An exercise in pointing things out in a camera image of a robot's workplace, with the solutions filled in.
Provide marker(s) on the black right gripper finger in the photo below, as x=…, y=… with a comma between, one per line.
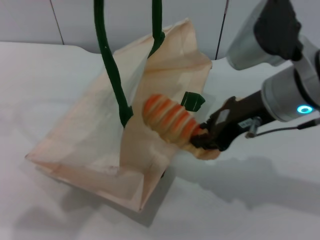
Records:
x=206, y=125
x=205, y=142

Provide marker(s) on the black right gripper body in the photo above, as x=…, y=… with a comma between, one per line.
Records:
x=232, y=120

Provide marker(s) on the orange striped long bread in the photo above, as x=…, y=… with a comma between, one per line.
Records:
x=167, y=117

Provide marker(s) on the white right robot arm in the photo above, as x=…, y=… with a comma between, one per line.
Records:
x=282, y=90

